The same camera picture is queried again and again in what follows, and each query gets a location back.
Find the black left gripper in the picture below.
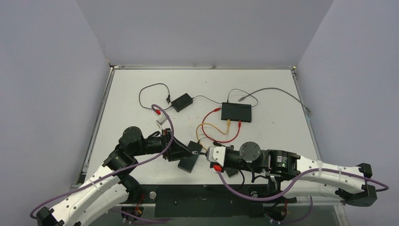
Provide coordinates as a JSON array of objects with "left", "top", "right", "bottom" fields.
[{"left": 132, "top": 128, "right": 194, "bottom": 161}]

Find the small black wall plug adapter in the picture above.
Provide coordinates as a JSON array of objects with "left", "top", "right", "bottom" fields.
[{"left": 224, "top": 168, "right": 239, "bottom": 178}]

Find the black ribbed power adapter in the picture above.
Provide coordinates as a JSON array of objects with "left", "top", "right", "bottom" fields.
[{"left": 177, "top": 141, "right": 202, "bottom": 173}]

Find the black power plug cable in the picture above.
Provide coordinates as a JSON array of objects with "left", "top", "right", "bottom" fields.
[{"left": 196, "top": 137, "right": 228, "bottom": 157}]

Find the red ethernet cable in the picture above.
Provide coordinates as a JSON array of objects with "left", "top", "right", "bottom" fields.
[{"left": 201, "top": 107, "right": 243, "bottom": 144}]

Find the orange ethernet cable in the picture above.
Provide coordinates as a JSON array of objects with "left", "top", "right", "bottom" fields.
[{"left": 195, "top": 119, "right": 232, "bottom": 150}]

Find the black network switch box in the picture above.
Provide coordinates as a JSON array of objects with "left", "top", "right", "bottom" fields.
[{"left": 221, "top": 102, "right": 252, "bottom": 123}]

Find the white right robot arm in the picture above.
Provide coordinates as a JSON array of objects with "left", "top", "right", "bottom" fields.
[{"left": 207, "top": 142, "right": 379, "bottom": 207}]

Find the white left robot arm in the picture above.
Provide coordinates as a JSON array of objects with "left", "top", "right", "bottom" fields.
[{"left": 31, "top": 126, "right": 196, "bottom": 226}]

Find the small black power brick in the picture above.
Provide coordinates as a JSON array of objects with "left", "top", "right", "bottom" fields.
[{"left": 171, "top": 93, "right": 193, "bottom": 112}]

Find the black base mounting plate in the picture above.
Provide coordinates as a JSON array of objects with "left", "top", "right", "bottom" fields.
[{"left": 122, "top": 185, "right": 297, "bottom": 218}]

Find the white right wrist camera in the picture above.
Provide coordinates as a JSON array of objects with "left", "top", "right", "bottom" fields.
[{"left": 206, "top": 146, "right": 226, "bottom": 167}]

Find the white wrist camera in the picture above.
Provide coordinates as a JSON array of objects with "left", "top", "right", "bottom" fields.
[
  {"left": 156, "top": 114, "right": 168, "bottom": 126},
  {"left": 206, "top": 146, "right": 226, "bottom": 167}
]

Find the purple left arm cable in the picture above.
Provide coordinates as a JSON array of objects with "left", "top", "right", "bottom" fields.
[{"left": 30, "top": 104, "right": 175, "bottom": 225}]

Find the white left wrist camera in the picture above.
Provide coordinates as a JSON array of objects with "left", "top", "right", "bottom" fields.
[{"left": 156, "top": 114, "right": 168, "bottom": 126}]

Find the black adapter mains cable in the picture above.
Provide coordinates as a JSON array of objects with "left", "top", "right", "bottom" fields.
[{"left": 138, "top": 83, "right": 174, "bottom": 112}]

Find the grey ethernet cable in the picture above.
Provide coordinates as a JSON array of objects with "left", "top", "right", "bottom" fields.
[{"left": 238, "top": 87, "right": 312, "bottom": 115}]

